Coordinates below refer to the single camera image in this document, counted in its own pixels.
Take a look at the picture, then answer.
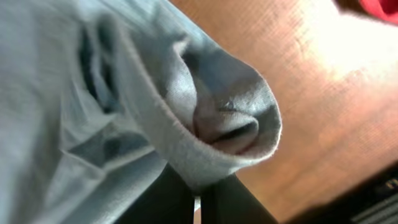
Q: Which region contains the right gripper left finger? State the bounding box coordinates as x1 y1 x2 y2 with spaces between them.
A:
115 165 195 224

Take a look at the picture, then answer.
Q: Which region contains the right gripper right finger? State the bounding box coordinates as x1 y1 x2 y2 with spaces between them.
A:
200 174 278 224

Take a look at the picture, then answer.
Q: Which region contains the light blue grey t-shirt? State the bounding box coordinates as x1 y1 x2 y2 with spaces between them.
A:
1 1 282 223

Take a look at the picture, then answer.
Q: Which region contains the cluttered equipment beside table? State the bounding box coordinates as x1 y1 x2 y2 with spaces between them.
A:
286 162 397 224

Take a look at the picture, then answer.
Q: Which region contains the red t-shirt white print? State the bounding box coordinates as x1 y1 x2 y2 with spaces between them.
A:
359 0 398 24

